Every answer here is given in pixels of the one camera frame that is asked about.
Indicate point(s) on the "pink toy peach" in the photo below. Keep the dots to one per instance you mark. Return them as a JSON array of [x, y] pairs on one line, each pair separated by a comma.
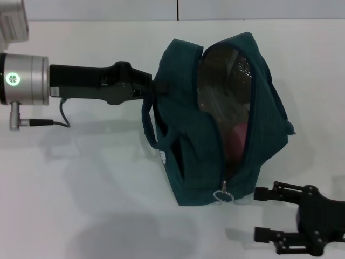
[[237, 140]]

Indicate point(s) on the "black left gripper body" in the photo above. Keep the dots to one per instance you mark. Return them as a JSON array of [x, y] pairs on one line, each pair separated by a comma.
[[89, 82]]

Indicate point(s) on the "dark teal insulated lunch bag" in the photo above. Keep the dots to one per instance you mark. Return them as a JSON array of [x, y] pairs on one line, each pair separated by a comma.
[[183, 135]]

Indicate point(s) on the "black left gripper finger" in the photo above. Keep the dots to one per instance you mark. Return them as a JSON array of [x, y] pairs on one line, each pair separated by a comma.
[[147, 80], [148, 91]]

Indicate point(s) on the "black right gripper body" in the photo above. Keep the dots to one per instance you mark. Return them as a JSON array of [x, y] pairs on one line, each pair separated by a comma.
[[320, 218]]

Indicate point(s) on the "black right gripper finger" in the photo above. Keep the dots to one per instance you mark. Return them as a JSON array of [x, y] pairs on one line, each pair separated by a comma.
[[288, 241], [285, 192]]

